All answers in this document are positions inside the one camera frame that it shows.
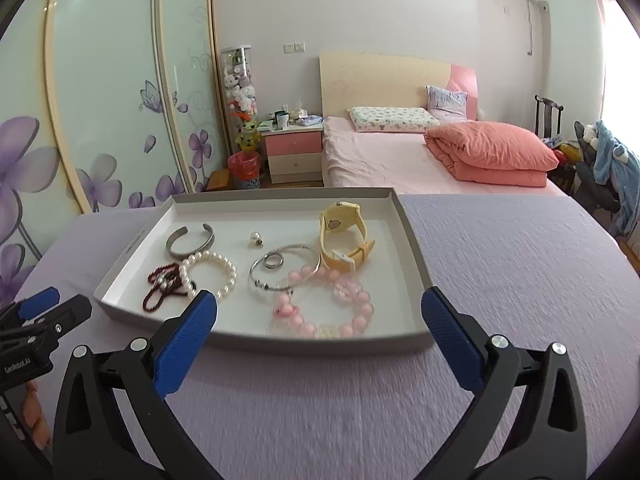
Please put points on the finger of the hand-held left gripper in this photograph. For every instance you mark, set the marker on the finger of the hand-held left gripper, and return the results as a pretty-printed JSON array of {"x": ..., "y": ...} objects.
[
  {"x": 65, "y": 312},
  {"x": 40, "y": 301}
]

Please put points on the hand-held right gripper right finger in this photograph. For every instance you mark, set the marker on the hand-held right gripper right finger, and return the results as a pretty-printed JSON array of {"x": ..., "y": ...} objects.
[{"x": 450, "y": 340}]

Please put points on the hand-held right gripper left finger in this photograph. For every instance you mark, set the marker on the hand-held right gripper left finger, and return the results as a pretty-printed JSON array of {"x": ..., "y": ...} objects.
[{"x": 185, "y": 340}]

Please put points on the thin silver bangle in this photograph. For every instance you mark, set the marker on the thin silver bangle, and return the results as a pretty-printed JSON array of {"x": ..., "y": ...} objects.
[
  {"x": 252, "y": 272},
  {"x": 305, "y": 247}
]

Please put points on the white rectangular tray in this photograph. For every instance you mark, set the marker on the white rectangular tray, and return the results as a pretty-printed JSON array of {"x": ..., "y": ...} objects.
[{"x": 280, "y": 220}]

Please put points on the person's left hand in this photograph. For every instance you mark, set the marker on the person's left hand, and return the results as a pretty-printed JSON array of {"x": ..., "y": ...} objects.
[{"x": 37, "y": 415}]

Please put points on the pearl earring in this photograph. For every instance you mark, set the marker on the pearl earring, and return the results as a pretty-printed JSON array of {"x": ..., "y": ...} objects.
[{"x": 256, "y": 238}]

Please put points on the small wooden stool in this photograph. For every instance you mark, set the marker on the small wooden stool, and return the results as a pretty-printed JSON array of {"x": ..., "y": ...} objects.
[{"x": 219, "y": 181}]

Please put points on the yellow wrist watch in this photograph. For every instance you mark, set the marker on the yellow wrist watch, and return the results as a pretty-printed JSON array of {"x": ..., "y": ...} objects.
[{"x": 334, "y": 220}]

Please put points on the red trash bin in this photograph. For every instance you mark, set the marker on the red trash bin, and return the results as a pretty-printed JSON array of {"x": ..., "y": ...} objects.
[{"x": 244, "y": 170}]

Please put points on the bed with pink sheet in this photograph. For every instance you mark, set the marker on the bed with pink sheet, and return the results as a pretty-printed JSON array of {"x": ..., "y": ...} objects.
[{"x": 380, "y": 160}]

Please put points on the folded salmon pink quilt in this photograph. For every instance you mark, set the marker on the folded salmon pink quilt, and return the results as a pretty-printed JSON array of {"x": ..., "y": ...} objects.
[{"x": 490, "y": 150}]

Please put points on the grey chair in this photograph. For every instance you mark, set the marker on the grey chair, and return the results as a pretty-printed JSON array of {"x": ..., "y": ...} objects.
[{"x": 587, "y": 185}]

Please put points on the pink and white nightstand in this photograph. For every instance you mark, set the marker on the pink and white nightstand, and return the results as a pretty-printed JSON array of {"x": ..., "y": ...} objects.
[{"x": 294, "y": 152}]

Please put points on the floral sliding door wardrobe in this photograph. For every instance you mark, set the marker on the floral sliding door wardrobe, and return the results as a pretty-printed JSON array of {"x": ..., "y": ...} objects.
[{"x": 100, "y": 85}]

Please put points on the white floral pillow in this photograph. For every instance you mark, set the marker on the white floral pillow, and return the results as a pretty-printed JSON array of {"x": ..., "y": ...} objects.
[{"x": 395, "y": 119}]

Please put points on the purple patterned pillow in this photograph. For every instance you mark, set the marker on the purple patterned pillow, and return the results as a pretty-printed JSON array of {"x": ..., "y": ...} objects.
[{"x": 447, "y": 102}]

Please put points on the white mug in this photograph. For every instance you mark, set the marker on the white mug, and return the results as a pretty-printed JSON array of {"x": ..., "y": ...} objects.
[{"x": 282, "y": 121}]

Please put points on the blue garment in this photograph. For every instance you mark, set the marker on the blue garment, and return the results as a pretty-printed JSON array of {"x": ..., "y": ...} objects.
[{"x": 612, "y": 160}]

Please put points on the black wooden chair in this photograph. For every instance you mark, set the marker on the black wooden chair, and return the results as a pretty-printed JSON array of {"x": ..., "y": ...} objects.
[{"x": 547, "y": 115}]

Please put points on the glass case of plush toys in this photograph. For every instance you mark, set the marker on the glass case of plush toys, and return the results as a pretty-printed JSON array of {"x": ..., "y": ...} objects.
[{"x": 240, "y": 90}]

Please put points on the beige and pink headboard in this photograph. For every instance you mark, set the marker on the beige and pink headboard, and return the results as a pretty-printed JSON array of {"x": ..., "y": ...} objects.
[{"x": 375, "y": 80}]

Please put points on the white wall socket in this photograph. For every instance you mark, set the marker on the white wall socket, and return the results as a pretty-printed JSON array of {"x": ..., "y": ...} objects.
[{"x": 294, "y": 48}]

